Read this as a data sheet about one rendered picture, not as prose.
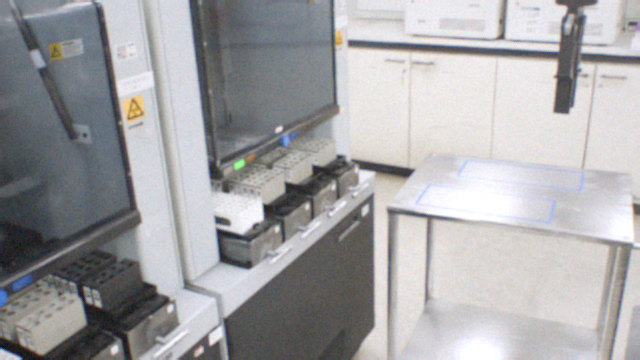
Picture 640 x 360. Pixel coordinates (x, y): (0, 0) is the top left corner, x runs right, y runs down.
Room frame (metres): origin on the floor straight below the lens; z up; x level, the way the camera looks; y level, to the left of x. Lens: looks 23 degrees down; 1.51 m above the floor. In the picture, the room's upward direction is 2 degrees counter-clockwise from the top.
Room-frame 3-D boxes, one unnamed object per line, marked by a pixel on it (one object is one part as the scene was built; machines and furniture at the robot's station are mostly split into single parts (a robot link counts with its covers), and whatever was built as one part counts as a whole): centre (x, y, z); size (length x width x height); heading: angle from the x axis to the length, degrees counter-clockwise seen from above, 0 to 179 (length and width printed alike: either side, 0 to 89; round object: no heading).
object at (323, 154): (1.82, 0.00, 0.85); 0.12 x 0.02 x 0.06; 149
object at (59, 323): (0.95, 0.51, 0.85); 0.12 x 0.02 x 0.06; 151
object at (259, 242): (1.55, 0.43, 0.78); 0.73 x 0.14 x 0.09; 60
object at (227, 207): (1.48, 0.31, 0.83); 0.30 x 0.10 x 0.06; 60
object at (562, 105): (1.12, -0.45, 1.20); 0.03 x 0.01 x 0.07; 60
